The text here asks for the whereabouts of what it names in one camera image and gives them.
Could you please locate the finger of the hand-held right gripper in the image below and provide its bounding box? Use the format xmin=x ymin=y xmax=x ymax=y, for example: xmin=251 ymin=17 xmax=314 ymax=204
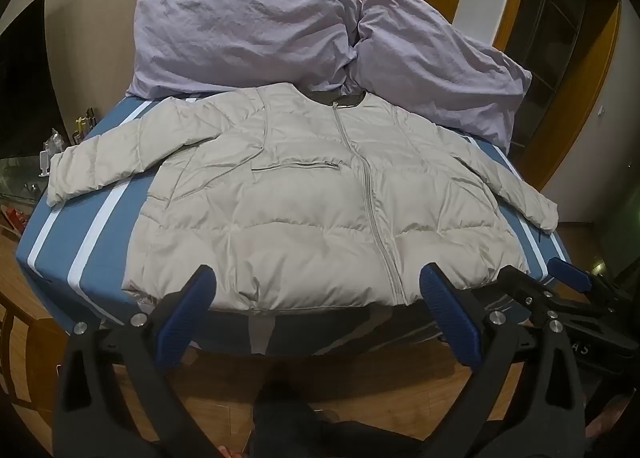
xmin=546 ymin=257 xmax=623 ymax=312
xmin=492 ymin=265 xmax=566 ymax=328

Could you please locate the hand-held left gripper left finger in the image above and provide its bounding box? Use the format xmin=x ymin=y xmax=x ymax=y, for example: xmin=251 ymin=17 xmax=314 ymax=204
xmin=55 ymin=264 xmax=218 ymax=458

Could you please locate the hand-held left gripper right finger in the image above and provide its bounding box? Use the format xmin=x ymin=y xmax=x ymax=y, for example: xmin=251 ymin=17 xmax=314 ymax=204
xmin=419 ymin=262 xmax=586 ymax=458

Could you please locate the beige puffer jacket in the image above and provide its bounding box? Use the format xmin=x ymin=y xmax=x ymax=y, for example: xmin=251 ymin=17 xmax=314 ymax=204
xmin=46 ymin=83 xmax=559 ymax=314

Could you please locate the person's bare foot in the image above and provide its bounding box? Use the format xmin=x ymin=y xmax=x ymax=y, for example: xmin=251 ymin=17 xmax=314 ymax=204
xmin=584 ymin=395 xmax=632 ymax=445

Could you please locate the blue white striped bed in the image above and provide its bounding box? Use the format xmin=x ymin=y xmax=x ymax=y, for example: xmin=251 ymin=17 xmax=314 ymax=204
xmin=14 ymin=90 xmax=571 ymax=356

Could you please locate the wooden framed dark glass door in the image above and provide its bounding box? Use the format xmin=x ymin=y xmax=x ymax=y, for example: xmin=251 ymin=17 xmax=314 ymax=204
xmin=492 ymin=0 xmax=622 ymax=191

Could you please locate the small purple pillow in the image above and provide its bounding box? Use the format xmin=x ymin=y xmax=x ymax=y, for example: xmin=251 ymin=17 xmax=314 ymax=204
xmin=345 ymin=0 xmax=532 ymax=154

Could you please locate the dark television screen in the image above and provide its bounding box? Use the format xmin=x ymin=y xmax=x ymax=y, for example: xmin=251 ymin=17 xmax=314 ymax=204
xmin=0 ymin=0 xmax=57 ymax=161

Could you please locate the large purple pillow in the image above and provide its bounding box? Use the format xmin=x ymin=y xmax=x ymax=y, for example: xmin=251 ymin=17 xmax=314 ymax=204
xmin=125 ymin=0 xmax=363 ymax=100

